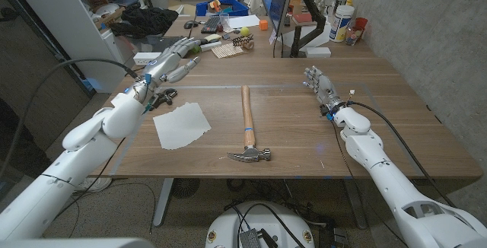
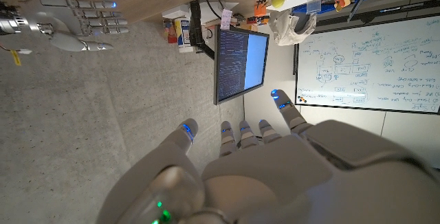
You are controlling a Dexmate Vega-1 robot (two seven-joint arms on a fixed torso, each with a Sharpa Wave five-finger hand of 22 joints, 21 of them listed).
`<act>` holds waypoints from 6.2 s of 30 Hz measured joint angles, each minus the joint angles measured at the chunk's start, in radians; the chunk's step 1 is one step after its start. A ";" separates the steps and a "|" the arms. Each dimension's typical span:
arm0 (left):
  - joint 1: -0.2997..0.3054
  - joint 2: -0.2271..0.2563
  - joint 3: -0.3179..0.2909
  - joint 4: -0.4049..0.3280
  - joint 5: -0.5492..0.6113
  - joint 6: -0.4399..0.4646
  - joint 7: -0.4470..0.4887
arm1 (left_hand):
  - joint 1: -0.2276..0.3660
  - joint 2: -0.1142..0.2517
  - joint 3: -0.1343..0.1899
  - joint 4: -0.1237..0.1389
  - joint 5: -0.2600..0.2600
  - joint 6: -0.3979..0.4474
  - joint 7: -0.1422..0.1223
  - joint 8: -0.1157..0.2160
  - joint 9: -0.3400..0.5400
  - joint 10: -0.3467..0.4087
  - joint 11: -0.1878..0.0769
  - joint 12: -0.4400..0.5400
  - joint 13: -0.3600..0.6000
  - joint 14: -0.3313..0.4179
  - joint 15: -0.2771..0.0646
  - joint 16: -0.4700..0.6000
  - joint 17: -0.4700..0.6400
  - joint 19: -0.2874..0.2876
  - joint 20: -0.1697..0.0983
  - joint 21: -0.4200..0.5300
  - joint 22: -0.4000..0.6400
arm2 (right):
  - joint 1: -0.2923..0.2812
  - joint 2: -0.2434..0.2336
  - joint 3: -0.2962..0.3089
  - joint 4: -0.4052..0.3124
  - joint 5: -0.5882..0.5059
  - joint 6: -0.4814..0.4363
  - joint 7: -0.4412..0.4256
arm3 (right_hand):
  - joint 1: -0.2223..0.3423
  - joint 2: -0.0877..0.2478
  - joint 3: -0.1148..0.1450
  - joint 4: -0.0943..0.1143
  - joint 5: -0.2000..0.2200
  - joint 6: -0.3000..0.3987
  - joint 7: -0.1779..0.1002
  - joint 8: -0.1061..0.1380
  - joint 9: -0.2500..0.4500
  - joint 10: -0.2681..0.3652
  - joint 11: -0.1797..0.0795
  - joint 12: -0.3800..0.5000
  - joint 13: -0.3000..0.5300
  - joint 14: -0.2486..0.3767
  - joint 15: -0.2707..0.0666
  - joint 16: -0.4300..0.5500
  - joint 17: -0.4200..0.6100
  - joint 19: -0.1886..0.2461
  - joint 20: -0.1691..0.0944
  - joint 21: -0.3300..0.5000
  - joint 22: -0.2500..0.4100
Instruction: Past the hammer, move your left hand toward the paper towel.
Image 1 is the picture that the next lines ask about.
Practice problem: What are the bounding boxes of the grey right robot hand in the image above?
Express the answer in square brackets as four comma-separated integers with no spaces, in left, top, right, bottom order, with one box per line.
[303,65,345,119]

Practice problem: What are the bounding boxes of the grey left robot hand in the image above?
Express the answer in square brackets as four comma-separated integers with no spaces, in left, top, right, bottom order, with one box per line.
[142,37,202,89]

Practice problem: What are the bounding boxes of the white paper towel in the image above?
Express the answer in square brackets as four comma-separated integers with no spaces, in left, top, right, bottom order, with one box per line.
[152,102,212,151]

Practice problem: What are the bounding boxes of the white power strip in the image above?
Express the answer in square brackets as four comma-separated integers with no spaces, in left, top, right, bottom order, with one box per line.
[132,52,163,67]

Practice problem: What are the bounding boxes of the grey laptop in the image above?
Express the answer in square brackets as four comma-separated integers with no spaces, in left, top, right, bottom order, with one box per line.
[146,34,190,59]

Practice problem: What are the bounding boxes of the black clamp tool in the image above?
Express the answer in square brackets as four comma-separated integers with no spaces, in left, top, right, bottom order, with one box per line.
[146,87,179,111]

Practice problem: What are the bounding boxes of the white rectangular box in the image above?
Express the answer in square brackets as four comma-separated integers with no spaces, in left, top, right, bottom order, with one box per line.
[305,46,332,59]

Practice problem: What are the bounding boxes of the black clothing pile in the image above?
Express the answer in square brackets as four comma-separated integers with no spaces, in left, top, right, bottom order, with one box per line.
[109,4,180,40]

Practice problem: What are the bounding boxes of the white block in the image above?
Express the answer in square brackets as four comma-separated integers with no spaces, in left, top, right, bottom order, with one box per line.
[200,40,223,52]

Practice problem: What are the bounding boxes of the glass jar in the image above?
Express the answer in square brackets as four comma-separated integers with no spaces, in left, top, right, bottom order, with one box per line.
[345,25,362,46]

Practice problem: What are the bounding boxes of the small black keyboard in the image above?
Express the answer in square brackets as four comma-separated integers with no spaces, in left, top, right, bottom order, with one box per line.
[200,14,222,34]

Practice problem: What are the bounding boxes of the wooden slatted mat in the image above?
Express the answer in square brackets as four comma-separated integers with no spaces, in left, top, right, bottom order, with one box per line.
[211,43,245,59]

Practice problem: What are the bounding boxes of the white wipes canister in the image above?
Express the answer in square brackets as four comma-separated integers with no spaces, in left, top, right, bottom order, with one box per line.
[329,5,355,43]

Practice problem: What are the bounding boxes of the red box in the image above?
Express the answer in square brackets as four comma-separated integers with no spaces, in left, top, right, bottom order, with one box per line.
[292,11,314,24]

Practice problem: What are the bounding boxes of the black spring wooden toy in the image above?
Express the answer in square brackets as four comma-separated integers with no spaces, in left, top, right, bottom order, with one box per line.
[231,34,255,50]

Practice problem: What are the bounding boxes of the white paper sheet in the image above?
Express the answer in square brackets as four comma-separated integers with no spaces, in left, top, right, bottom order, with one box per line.
[227,14,261,30]

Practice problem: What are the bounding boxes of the blue plastic bin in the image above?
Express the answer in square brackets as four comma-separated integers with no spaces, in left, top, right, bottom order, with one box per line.
[196,0,250,17]

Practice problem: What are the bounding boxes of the white shelf unit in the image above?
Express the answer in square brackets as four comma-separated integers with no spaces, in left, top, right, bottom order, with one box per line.
[7,0,145,94]

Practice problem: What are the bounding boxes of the grey table leg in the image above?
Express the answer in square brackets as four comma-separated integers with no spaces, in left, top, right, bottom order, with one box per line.
[342,178,369,230]
[151,178,175,228]

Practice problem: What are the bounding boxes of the round black floor fan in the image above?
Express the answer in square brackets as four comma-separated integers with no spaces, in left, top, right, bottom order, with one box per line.
[170,178,202,199]

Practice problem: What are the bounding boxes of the white shoe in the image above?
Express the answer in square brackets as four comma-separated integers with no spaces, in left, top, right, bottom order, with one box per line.
[74,176,113,192]

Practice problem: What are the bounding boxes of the white robot torso base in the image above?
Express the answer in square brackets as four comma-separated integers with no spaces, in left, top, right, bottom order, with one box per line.
[205,201,316,248]

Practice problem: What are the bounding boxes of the person's dark trouser leg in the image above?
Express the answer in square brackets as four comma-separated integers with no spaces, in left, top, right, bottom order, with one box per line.
[0,99,50,173]

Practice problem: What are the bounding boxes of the metal heat sink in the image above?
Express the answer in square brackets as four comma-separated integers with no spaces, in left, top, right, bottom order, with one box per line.
[238,228,262,248]

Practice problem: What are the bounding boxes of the wooden handle claw hammer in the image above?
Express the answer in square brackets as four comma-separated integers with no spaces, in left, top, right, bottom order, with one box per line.
[227,84,272,164]

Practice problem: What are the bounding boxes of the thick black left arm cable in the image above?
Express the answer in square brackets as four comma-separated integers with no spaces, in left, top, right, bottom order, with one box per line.
[0,58,142,180]

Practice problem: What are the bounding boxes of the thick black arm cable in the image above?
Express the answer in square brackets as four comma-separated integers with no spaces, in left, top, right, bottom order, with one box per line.
[345,100,457,209]
[0,58,142,180]

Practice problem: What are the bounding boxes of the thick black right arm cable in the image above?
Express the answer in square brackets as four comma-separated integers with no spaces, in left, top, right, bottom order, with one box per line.
[345,100,457,209]

